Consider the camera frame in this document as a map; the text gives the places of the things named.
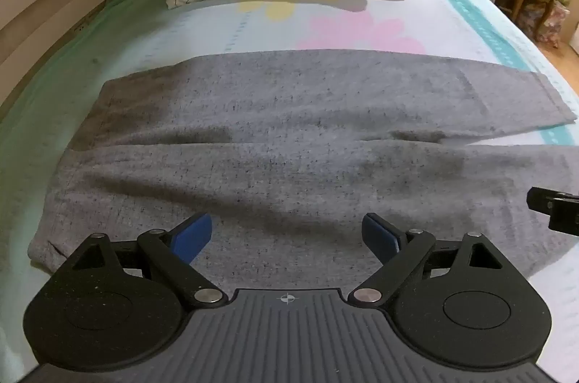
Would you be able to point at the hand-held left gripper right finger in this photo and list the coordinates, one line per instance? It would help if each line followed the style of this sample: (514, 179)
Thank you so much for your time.
(377, 236)

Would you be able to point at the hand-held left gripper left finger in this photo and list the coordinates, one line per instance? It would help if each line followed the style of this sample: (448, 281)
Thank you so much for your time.
(195, 234)

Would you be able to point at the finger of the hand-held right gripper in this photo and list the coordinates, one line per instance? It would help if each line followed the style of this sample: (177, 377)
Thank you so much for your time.
(558, 204)

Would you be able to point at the grey pants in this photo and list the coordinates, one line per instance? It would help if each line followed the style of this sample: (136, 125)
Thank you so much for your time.
(289, 139)

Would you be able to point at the wooden chair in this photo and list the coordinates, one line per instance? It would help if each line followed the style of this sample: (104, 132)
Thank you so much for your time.
(536, 1)

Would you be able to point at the floral bed sheet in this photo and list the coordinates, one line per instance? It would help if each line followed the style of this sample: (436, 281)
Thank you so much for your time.
(407, 26)

